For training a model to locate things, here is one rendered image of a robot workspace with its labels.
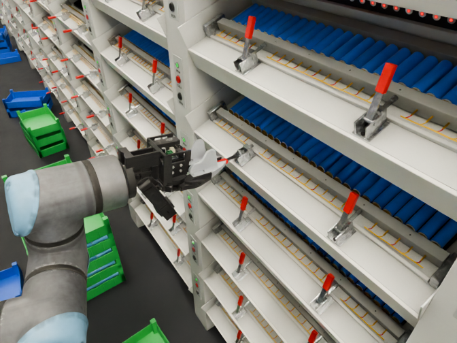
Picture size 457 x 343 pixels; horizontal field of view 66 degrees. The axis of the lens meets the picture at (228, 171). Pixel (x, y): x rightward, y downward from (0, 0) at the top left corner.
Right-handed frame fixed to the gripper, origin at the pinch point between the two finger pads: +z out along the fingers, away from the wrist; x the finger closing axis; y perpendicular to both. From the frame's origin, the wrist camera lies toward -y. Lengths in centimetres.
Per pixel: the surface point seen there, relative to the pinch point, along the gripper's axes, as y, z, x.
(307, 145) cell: 6.1, 14.4, -9.6
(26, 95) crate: -89, -2, 276
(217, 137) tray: -0.4, 7.0, 10.7
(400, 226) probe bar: 4.9, 11.1, -33.0
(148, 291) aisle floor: -97, 6, 48
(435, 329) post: -0.9, 4.6, -44.7
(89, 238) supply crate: -65, -13, 60
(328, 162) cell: 5.8, 13.9, -15.9
